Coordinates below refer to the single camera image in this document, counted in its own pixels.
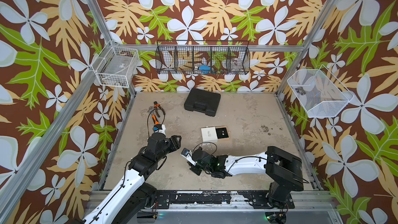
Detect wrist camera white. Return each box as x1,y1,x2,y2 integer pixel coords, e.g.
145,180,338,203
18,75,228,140
153,124,166,134
181,148,196,166

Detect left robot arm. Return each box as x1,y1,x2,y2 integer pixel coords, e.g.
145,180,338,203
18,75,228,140
78,132,181,224

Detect white drawer jewelry box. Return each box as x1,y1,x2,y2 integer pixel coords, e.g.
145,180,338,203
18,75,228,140
201,126,230,143

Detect white mesh basket right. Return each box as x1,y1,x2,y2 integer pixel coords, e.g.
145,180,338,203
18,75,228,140
287,65,354,118

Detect black wire basket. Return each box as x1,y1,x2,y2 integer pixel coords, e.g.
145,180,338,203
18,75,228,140
154,40,251,75

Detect black plastic tool case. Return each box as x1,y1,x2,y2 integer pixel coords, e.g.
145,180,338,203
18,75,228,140
184,88,221,117

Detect blue object in basket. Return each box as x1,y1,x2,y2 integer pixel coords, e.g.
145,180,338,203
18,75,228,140
199,65,211,75

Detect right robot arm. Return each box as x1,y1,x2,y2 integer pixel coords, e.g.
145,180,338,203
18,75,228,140
181,146,304,209

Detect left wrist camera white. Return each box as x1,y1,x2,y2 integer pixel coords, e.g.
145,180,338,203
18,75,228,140
153,124,166,134

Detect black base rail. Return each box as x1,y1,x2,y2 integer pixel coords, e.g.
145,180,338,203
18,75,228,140
144,190,295,209

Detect orange black pliers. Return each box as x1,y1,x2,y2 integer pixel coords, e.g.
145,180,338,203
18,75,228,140
153,101,165,118

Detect orange black utility knife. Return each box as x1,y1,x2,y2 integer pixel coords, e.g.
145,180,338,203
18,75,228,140
151,114,160,129

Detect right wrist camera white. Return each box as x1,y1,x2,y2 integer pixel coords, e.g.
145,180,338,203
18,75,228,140
181,148,196,166

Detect dark object in mesh basket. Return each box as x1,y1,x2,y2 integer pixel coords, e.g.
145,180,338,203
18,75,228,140
295,87,306,95

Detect white wire basket left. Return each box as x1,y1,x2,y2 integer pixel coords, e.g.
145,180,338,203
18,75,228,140
92,42,140,88

